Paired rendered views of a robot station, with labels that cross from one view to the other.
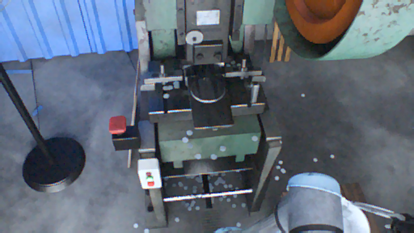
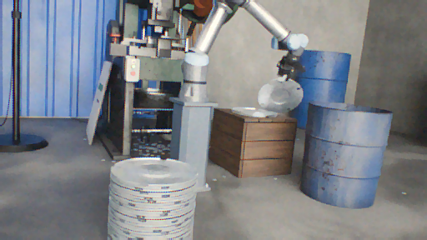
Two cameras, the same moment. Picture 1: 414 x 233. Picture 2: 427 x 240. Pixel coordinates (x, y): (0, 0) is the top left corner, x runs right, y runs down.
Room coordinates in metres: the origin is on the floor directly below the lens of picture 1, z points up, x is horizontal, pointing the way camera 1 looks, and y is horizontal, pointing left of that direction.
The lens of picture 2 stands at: (-1.48, 0.36, 0.64)
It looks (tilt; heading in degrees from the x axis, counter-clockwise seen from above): 9 degrees down; 343
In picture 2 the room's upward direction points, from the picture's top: 5 degrees clockwise
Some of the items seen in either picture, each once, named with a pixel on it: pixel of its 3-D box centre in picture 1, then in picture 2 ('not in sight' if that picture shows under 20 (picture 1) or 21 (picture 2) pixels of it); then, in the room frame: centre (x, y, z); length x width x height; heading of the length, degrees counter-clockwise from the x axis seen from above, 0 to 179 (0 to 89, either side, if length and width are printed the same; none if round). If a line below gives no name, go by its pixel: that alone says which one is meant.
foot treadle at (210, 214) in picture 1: (204, 179); (157, 132); (0.87, 0.00, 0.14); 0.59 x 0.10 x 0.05; 9
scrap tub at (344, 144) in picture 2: not in sight; (342, 151); (0.03, -0.86, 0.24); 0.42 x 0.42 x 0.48
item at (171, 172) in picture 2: not in sight; (154, 170); (-0.35, 0.19, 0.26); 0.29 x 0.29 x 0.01
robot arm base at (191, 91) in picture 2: not in sight; (193, 90); (0.19, -0.06, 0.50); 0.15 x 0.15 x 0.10
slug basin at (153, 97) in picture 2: not in sight; (153, 97); (1.00, 0.02, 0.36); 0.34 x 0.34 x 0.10
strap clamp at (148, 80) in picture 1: (160, 74); (133, 38); (0.97, 0.19, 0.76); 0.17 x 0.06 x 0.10; 99
